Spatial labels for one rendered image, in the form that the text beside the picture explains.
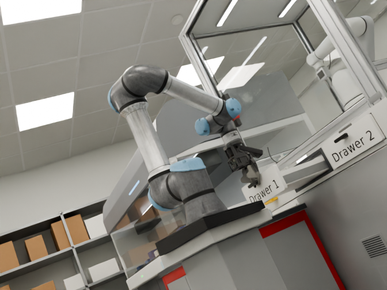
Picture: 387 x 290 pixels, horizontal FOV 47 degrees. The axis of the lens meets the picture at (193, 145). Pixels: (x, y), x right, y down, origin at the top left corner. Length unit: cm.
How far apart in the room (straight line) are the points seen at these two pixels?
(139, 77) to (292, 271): 105
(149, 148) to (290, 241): 80
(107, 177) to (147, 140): 460
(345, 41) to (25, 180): 501
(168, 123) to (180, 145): 16
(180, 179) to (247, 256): 33
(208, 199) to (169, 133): 138
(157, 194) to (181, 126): 130
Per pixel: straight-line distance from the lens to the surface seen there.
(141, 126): 166
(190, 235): 135
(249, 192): 202
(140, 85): 164
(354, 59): 180
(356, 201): 197
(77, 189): 615
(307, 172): 193
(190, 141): 283
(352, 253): 210
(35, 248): 551
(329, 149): 195
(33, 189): 615
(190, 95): 171
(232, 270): 138
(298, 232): 211
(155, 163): 162
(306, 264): 208
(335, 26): 185
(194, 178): 148
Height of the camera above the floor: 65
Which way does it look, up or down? 15 degrees up
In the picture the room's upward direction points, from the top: 25 degrees counter-clockwise
